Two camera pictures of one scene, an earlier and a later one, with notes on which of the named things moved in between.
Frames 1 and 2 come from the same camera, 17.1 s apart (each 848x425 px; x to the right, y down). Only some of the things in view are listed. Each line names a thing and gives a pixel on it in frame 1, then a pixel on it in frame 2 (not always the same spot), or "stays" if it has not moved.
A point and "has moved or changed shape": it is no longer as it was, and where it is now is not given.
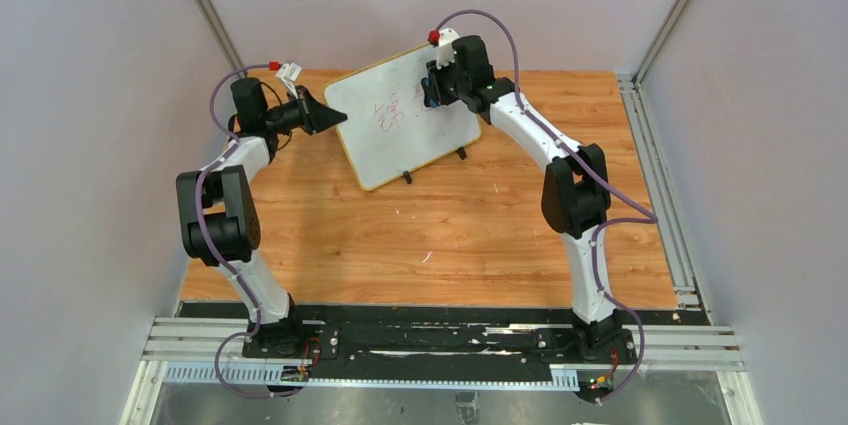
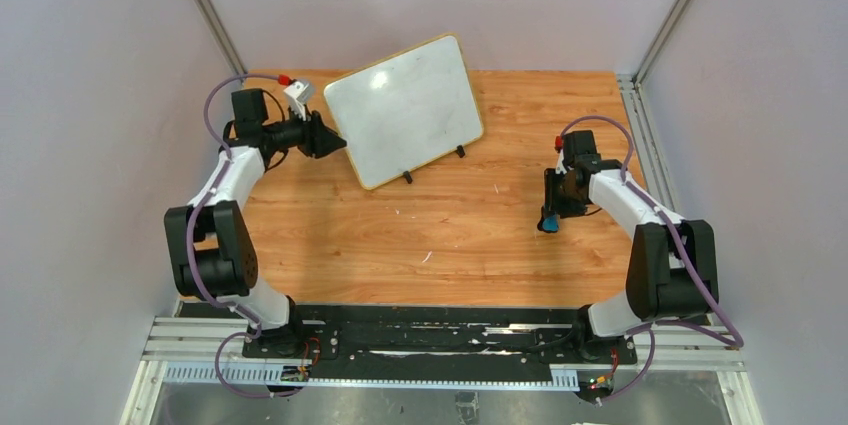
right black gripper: [438, 82] → [553, 194]
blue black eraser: [429, 94] has moved or changed shape
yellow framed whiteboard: [389, 131] stays
